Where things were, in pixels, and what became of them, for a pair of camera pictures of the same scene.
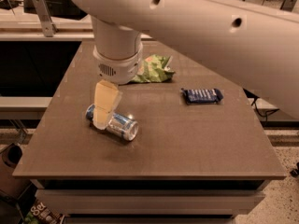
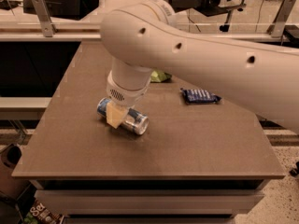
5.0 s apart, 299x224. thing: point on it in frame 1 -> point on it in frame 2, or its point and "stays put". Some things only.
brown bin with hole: (10, 186) stays put
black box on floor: (58, 0) stays put
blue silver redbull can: (123, 126) -> (135, 121)
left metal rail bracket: (49, 29) stays put
